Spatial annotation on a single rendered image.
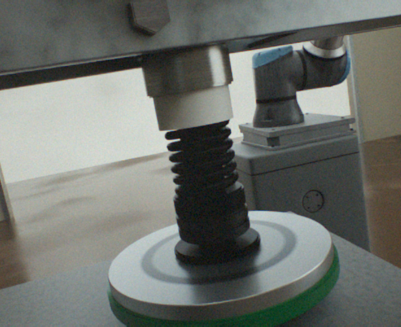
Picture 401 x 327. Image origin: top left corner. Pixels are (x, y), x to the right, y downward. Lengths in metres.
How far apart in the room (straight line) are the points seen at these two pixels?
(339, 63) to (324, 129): 0.25
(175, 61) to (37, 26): 0.11
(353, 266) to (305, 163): 0.93
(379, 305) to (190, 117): 0.23
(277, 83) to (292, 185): 0.36
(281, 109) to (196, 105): 1.13
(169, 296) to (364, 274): 0.21
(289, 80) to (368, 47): 4.97
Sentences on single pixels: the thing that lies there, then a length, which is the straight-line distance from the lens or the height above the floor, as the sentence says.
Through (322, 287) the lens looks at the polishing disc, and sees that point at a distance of 0.34.
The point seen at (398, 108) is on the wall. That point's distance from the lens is 6.67.
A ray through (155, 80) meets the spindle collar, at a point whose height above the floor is 1.09.
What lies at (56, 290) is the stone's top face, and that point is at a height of 0.87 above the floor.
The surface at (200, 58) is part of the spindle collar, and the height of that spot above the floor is 1.10.
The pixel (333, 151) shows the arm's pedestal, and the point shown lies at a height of 0.81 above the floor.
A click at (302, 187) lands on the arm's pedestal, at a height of 0.71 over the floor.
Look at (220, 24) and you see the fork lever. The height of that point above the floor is 1.12.
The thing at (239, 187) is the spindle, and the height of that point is 0.98.
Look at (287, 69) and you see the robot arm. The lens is 1.47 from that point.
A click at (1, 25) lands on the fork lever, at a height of 1.13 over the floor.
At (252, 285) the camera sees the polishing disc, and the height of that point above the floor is 0.92.
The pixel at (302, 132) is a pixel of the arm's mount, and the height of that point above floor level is 0.89.
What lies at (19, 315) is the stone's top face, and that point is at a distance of 0.52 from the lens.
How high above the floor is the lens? 1.07
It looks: 9 degrees down
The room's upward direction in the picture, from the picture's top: 10 degrees counter-clockwise
